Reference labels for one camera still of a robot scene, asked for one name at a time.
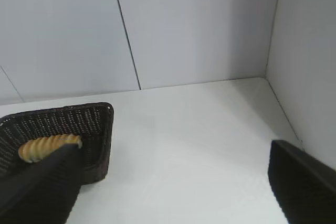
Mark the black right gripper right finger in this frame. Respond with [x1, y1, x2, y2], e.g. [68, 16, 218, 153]
[267, 140, 336, 224]

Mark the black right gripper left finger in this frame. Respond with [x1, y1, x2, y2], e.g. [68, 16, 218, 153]
[0, 144, 83, 224]

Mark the long striped bread roll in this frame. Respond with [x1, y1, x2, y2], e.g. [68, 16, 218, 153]
[17, 134, 83, 164]

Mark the dark brown wicker basket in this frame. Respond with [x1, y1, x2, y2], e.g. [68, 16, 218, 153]
[0, 102, 115, 185]

